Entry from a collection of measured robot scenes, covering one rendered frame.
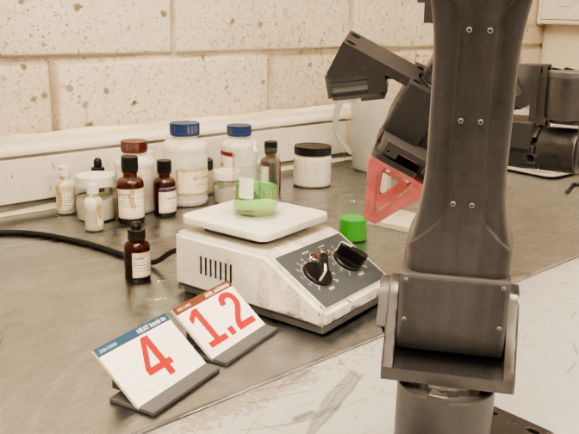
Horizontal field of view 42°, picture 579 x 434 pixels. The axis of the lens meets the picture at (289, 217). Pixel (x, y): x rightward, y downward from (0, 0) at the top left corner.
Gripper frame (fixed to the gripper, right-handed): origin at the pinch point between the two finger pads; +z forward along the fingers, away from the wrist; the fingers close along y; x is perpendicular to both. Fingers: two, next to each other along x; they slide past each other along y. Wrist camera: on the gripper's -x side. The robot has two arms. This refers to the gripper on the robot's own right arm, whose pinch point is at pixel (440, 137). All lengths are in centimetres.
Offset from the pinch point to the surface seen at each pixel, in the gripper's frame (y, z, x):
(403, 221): 1.8, 4.4, 12.7
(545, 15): -112, 29, -17
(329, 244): 32.2, -4.4, 7.4
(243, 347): 48, -6, 13
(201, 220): 41.3, 5.8, 4.5
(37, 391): 65, 1, 13
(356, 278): 33.3, -8.6, 10.0
